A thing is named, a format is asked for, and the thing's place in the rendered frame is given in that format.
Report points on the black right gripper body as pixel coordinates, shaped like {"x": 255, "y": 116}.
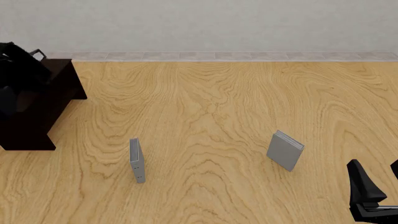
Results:
{"x": 376, "y": 211}

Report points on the dark brown wooden cabinet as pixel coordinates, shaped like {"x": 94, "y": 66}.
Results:
{"x": 29, "y": 136}

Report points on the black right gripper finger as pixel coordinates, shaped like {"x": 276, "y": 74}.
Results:
{"x": 363, "y": 186}
{"x": 395, "y": 169}

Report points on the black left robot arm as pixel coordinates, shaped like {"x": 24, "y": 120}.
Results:
{"x": 19, "y": 66}

